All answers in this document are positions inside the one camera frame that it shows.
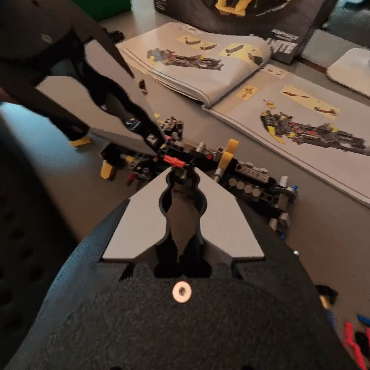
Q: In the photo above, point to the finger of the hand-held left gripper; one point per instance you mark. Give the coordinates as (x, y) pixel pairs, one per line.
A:
(121, 78)
(86, 115)

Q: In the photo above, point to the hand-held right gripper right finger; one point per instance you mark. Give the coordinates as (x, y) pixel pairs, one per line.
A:
(231, 228)

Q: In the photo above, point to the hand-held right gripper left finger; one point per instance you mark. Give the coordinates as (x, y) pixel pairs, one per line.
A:
(135, 228)

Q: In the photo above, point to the lego car chassis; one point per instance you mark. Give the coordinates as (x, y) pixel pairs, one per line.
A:
(231, 173)

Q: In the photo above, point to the lego instruction booklet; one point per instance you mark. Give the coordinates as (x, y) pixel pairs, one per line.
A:
(260, 86)

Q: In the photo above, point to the yellow car lego box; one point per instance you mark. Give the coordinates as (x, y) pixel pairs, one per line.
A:
(245, 20)

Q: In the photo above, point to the pile of red blue lego pins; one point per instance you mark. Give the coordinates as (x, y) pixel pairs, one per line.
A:
(349, 338)

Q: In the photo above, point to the green plastic bin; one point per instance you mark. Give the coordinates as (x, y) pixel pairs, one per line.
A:
(101, 8)

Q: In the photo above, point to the wooden document stand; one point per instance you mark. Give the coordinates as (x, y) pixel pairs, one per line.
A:
(349, 72)

